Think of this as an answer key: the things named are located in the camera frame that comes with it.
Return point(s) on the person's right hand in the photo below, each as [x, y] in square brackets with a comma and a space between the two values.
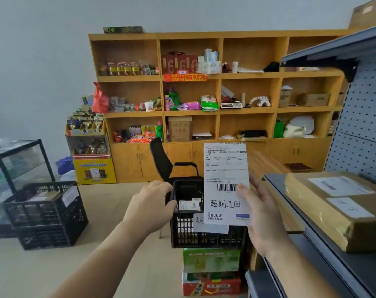
[265, 226]

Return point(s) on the person's left hand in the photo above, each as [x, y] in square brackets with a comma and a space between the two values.
[150, 211]

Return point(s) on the brown labelled parcel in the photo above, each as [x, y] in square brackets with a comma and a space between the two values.
[315, 207]

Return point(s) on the white printed box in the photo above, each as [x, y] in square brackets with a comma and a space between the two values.
[225, 170]

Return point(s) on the grey metal pegboard shelf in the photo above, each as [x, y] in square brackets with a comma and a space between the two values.
[362, 114]

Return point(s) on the person's left forearm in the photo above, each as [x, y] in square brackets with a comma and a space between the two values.
[97, 263]

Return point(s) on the person's right forearm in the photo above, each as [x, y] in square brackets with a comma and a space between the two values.
[299, 276]

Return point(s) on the black mesh office chair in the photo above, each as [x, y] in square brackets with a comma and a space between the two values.
[158, 158]

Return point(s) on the handwritten white paper label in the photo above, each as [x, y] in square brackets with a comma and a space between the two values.
[206, 229]

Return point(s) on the green red printed carton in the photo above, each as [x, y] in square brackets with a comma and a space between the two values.
[211, 260]

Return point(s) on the wooden desk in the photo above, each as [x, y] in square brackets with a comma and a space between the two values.
[262, 161]

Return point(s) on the dark brown flat case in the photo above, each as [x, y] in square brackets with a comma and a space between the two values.
[297, 167]

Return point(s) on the yellow display stand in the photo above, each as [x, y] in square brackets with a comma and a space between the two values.
[91, 170]

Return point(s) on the pile of red snack packets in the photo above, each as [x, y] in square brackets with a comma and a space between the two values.
[138, 136]

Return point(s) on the green bottle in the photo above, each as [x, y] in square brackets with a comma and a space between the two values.
[159, 130]

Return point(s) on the upright cardboard carton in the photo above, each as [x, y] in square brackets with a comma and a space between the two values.
[180, 129]

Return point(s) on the white plastic bag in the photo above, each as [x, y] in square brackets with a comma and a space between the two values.
[68, 176]

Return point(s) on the black yellow bundle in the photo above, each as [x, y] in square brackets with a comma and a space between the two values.
[253, 134]

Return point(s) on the blue bag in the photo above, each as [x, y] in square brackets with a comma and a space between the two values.
[65, 166]

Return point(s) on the white crumpled paper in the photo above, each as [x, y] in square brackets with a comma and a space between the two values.
[227, 137]

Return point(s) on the white cloth bag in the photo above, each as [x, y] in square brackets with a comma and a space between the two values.
[298, 127]

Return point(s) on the pink packet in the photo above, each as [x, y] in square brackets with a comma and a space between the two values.
[166, 102]

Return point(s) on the grey foil packets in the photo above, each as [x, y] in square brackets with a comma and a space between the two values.
[121, 103]

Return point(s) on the purple packets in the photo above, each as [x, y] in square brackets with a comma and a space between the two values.
[190, 106]

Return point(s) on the tall green packet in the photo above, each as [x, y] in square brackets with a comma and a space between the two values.
[174, 99]

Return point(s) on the black bottle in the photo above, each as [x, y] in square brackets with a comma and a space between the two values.
[332, 124]

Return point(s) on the green white bag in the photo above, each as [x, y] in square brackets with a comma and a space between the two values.
[209, 103]

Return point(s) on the white figurine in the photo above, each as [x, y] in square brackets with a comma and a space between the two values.
[260, 101]

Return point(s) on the white electronic scale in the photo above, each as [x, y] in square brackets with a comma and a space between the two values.
[230, 103]

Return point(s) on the tall brown carton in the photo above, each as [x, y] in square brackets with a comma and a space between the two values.
[285, 96]

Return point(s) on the small flat cardboard carton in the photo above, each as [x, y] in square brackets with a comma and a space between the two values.
[314, 99]

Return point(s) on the red yellow banner strip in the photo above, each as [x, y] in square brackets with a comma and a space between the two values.
[185, 77]

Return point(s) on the black framed glass case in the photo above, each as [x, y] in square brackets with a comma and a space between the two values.
[20, 164]

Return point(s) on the row of dark packaged jars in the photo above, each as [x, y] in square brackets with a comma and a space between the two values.
[125, 68]

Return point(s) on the red gold gift carton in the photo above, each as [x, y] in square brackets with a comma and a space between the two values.
[179, 63]

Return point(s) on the black cloth item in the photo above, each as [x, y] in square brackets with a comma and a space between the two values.
[271, 67]

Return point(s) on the stack of white paper rolls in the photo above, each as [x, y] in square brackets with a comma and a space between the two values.
[210, 63]

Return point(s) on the flat dark packet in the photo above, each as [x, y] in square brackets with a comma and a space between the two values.
[301, 69]

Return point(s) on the white cylinder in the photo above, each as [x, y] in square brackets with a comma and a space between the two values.
[234, 67]

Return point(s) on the large printed cardboard carton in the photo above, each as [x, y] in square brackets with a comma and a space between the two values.
[368, 12]

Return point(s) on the wooden wall cabinet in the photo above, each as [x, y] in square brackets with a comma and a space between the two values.
[129, 164]

